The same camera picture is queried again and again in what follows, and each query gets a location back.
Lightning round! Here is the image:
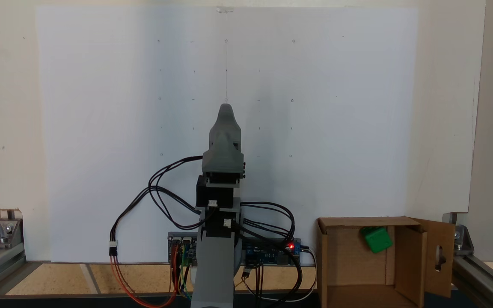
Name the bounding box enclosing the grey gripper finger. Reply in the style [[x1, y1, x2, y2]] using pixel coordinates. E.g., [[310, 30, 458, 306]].
[[202, 104, 247, 174]]

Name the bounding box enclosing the green die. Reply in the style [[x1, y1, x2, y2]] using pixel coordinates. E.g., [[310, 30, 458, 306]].
[[360, 226, 393, 254]]

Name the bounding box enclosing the blue circuit board red LED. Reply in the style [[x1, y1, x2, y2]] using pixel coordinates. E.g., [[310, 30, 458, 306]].
[[241, 237, 302, 267]]

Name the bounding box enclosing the white paper sheet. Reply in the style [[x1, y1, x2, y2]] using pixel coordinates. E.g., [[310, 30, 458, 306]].
[[35, 6, 419, 263]]

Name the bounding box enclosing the brown cardboard box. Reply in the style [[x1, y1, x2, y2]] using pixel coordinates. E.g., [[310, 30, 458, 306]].
[[316, 216, 457, 308]]

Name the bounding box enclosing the black servo cable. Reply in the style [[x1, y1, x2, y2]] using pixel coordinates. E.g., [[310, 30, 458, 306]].
[[233, 201, 297, 246], [147, 156, 205, 230]]

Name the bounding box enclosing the circuit board with coloured wires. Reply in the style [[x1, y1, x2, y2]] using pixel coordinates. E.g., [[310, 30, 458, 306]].
[[168, 232, 199, 267]]

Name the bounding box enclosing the green wire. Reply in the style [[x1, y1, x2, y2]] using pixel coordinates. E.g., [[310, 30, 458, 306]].
[[180, 244, 193, 301]]

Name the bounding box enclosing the orange and red wire pair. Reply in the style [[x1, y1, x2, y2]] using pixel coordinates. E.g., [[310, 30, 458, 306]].
[[110, 244, 179, 308]]

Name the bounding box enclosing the black cable with white connector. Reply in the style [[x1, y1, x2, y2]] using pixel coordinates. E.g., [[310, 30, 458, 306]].
[[110, 188, 202, 257]]

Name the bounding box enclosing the metal corner bracket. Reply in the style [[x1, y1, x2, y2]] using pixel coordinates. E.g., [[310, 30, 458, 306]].
[[454, 224, 475, 257], [0, 218, 24, 250]]

